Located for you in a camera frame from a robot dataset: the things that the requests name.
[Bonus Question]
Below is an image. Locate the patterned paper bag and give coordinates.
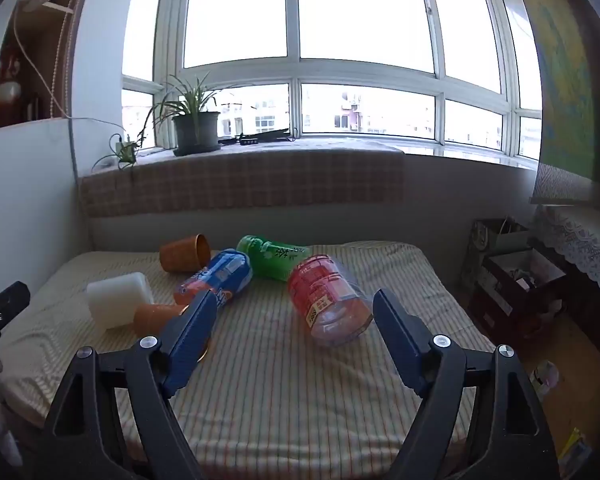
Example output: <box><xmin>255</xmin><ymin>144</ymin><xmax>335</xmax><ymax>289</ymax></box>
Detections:
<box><xmin>471</xmin><ymin>217</ymin><xmax>532</xmax><ymax>262</ymax></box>

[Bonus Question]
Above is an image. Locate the white window frame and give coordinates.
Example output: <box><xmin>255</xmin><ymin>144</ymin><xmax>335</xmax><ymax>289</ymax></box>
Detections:
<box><xmin>121</xmin><ymin>0</ymin><xmax>544</xmax><ymax>162</ymax></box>

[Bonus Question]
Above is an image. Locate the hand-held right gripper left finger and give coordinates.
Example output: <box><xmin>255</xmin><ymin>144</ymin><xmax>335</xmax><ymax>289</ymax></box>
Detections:
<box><xmin>42</xmin><ymin>289</ymin><xmax>219</xmax><ymax>480</ymax></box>

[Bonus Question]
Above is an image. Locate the small potted plant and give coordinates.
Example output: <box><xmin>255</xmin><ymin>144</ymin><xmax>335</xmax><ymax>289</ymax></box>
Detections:
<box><xmin>93</xmin><ymin>132</ymin><xmax>142</xmax><ymax>172</ymax></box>

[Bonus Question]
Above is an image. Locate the white cable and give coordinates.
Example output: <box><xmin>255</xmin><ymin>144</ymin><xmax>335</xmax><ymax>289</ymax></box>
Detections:
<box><xmin>9</xmin><ymin>0</ymin><xmax>127</xmax><ymax>133</ymax></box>

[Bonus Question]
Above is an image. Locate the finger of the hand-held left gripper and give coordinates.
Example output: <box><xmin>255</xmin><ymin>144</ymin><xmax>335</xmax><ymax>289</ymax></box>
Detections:
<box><xmin>0</xmin><ymin>281</ymin><xmax>32</xmax><ymax>346</ymax></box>

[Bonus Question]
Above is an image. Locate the striped bed mattress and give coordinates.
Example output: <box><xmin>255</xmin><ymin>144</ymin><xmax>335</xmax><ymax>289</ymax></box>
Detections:
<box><xmin>0</xmin><ymin>241</ymin><xmax>497</xmax><ymax>480</ymax></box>

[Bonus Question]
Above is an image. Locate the open cardboard box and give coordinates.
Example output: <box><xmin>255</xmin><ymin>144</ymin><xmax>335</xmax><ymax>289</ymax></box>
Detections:
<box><xmin>481</xmin><ymin>249</ymin><xmax>567</xmax><ymax>313</ymax></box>

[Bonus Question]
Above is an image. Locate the clear red label jar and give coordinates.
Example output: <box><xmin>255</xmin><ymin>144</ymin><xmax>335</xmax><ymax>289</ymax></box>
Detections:
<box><xmin>287</xmin><ymin>253</ymin><xmax>375</xmax><ymax>349</ymax></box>

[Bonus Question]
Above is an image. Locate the orange cup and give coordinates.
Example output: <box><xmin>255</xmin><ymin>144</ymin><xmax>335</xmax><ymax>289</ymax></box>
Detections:
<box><xmin>133</xmin><ymin>303</ymin><xmax>192</xmax><ymax>337</ymax></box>
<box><xmin>159</xmin><ymin>233</ymin><xmax>212</xmax><ymax>275</ymax></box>

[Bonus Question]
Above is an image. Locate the green plastic bottle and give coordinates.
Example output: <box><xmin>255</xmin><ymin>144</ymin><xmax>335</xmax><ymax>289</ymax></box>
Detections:
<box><xmin>236</xmin><ymin>234</ymin><xmax>311</xmax><ymax>282</ymax></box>

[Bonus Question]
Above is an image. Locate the white plastic container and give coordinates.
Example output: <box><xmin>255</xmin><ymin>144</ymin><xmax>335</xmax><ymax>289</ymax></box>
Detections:
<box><xmin>86</xmin><ymin>272</ymin><xmax>155</xmax><ymax>331</ymax></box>

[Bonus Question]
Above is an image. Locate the white lace cloth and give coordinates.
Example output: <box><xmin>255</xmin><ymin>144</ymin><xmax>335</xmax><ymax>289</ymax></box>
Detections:
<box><xmin>532</xmin><ymin>204</ymin><xmax>600</xmax><ymax>307</ymax></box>

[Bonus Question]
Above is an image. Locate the red and white jar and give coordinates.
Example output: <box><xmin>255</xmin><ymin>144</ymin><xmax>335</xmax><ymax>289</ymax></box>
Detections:
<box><xmin>0</xmin><ymin>54</ymin><xmax>24</xmax><ymax>117</ymax></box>

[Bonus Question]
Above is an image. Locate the yellow and blue packet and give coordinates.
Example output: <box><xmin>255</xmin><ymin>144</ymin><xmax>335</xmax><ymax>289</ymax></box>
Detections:
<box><xmin>556</xmin><ymin>427</ymin><xmax>595</xmax><ymax>477</ymax></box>

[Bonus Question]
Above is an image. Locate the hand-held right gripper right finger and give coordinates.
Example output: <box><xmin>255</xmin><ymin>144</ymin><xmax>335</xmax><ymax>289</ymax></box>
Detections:
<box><xmin>372</xmin><ymin>287</ymin><xmax>562</xmax><ymax>480</ymax></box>

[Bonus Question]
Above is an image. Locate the checked headboard cushion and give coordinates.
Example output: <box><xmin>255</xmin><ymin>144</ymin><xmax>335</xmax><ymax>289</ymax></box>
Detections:
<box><xmin>78</xmin><ymin>146</ymin><xmax>406</xmax><ymax>219</ymax></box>

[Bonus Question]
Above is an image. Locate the wooden wall shelf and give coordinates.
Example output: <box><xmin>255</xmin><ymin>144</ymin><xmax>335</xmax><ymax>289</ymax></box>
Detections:
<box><xmin>0</xmin><ymin>0</ymin><xmax>97</xmax><ymax>132</ymax></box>

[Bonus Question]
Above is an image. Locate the wall poster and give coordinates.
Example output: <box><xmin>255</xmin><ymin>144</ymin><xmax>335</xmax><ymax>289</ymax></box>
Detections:
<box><xmin>509</xmin><ymin>0</ymin><xmax>600</xmax><ymax>187</ymax></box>

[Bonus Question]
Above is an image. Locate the blue label plastic bottle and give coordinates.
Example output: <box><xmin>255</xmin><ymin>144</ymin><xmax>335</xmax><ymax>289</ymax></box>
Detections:
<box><xmin>173</xmin><ymin>248</ymin><xmax>254</xmax><ymax>309</ymax></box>

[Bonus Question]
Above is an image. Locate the black power strip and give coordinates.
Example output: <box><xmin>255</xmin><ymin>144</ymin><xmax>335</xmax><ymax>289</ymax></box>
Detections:
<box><xmin>219</xmin><ymin>128</ymin><xmax>292</xmax><ymax>148</ymax></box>

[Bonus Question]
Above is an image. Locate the large potted spider plant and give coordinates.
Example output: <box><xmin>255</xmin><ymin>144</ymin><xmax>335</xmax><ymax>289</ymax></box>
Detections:
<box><xmin>139</xmin><ymin>72</ymin><xmax>255</xmax><ymax>158</ymax></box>

